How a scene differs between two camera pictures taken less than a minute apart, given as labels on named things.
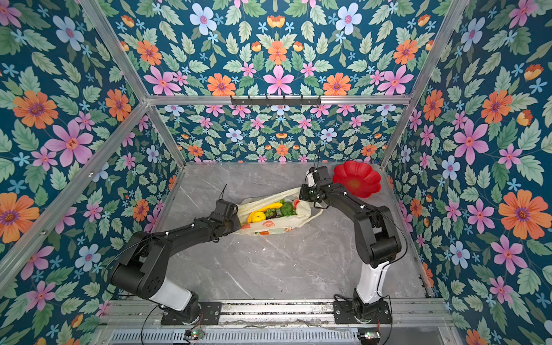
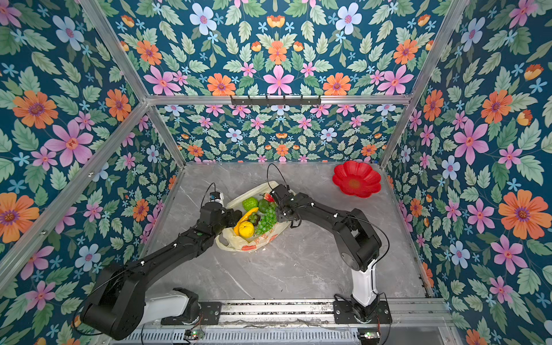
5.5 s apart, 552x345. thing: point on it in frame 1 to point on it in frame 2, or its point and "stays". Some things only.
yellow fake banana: (269, 206) to (244, 228)
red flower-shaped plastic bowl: (358, 177) stays
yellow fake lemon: (258, 217) to (246, 229)
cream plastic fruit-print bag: (275, 212) to (236, 205)
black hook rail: (275, 102) stays
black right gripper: (303, 192) to (281, 218)
